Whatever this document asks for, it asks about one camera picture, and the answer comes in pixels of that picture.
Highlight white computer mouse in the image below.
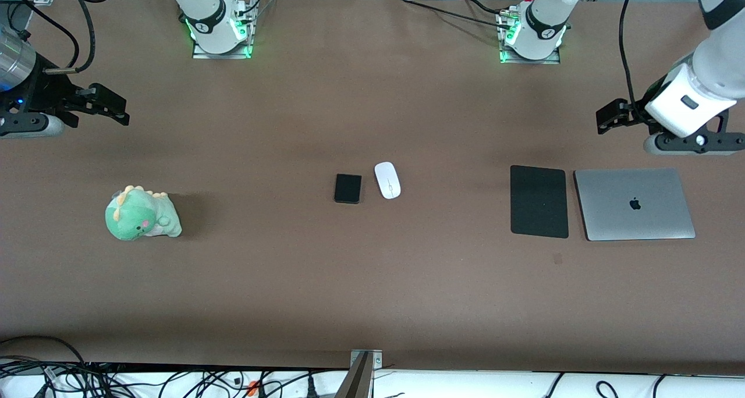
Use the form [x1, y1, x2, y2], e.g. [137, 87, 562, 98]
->
[374, 161, 402, 200]

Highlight small black square box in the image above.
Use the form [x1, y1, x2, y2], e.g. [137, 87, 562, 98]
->
[334, 174, 363, 204]

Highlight black mouse pad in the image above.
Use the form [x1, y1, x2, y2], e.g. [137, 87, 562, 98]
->
[510, 165, 569, 239]

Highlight grey laptop with apple logo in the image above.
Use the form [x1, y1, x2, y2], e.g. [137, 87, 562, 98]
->
[573, 168, 697, 242]

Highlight green dinosaur plush toy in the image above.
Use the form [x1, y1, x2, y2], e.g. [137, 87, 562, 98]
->
[105, 185, 183, 241]

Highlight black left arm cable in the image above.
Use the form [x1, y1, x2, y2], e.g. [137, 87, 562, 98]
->
[618, 0, 648, 106]

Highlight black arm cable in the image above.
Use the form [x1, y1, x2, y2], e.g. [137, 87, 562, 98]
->
[618, 0, 648, 106]
[0, 0, 115, 74]

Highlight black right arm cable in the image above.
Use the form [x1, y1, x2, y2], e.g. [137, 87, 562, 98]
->
[0, 0, 115, 74]

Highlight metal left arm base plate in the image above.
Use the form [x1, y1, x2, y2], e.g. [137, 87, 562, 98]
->
[499, 44, 562, 65]

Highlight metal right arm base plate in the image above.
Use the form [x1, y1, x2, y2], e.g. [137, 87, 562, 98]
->
[192, 36, 254, 60]

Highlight short black table cable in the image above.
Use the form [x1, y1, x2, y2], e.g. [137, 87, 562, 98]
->
[463, 0, 507, 16]

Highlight long black table cable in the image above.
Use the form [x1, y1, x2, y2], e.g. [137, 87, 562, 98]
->
[402, 0, 510, 27]

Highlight large black looped cable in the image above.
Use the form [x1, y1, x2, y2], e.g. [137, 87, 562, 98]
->
[0, 335, 89, 376]

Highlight white cable ledge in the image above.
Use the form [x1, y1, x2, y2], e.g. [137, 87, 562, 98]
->
[0, 368, 745, 398]

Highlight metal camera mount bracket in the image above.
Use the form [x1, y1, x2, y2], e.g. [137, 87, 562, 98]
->
[335, 349, 383, 398]

